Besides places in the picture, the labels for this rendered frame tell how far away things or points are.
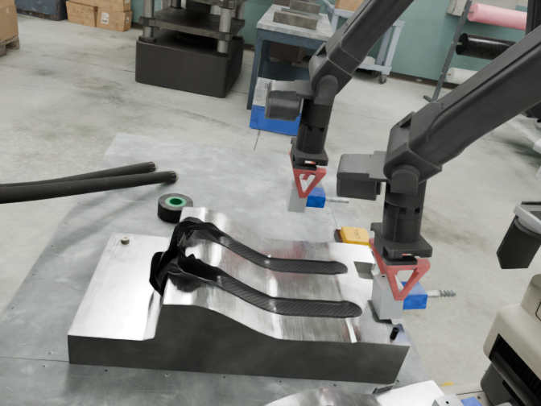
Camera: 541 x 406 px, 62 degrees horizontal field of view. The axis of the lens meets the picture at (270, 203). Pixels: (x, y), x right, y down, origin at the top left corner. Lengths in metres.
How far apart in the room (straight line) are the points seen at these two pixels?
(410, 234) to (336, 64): 0.31
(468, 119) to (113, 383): 0.58
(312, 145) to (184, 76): 3.89
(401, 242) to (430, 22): 6.73
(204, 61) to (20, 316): 3.98
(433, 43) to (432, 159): 6.84
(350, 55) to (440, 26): 6.61
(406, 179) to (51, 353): 0.57
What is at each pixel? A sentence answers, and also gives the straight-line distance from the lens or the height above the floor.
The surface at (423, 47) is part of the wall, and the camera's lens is 7.39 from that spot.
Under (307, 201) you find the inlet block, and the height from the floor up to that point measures 0.93.
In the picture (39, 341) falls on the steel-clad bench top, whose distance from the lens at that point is 0.79.
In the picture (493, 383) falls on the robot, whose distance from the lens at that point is 1.59.
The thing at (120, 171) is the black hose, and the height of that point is 0.85.
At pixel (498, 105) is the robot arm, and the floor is 1.27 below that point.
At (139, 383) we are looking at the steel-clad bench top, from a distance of 0.72.
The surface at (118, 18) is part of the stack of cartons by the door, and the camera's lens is 7.24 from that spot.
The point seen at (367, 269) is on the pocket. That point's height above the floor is 0.87.
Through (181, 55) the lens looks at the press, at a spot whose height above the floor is 0.35.
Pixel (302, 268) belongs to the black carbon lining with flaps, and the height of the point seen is 0.88.
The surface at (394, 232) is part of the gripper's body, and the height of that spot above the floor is 1.04.
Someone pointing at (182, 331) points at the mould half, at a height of 0.88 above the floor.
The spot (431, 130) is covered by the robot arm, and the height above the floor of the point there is 1.22.
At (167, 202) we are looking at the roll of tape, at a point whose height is 0.83.
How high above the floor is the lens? 1.37
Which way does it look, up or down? 29 degrees down
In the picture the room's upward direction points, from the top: 11 degrees clockwise
